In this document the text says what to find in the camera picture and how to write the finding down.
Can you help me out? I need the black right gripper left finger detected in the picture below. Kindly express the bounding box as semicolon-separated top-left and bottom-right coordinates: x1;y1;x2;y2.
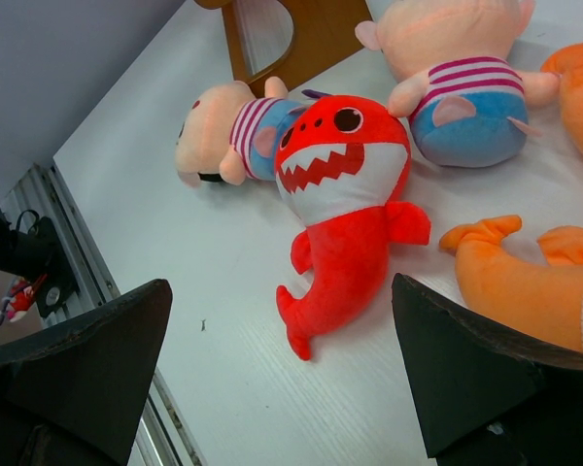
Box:
0;279;172;465

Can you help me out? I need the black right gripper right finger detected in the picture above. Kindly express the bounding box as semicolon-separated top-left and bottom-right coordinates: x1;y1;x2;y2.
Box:
392;274;583;465

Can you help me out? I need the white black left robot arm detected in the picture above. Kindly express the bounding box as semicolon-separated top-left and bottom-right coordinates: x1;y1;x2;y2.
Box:
0;209;78;326

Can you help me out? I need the boy doll near shelf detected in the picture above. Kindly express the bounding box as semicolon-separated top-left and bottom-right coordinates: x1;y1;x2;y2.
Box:
175;77;308;187

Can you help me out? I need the brown wooden toy shelf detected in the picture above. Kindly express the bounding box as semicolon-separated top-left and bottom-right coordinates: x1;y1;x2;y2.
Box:
196;0;372;96

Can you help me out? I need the near orange shark plush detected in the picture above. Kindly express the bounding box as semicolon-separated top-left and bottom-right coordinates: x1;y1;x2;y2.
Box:
439;215;583;353

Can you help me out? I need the boy doll centre table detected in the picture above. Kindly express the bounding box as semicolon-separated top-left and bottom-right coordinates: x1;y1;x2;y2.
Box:
355;0;560;168

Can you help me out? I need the aluminium mounting rail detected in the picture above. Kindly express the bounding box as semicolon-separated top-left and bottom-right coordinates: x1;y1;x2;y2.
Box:
4;165;205;465

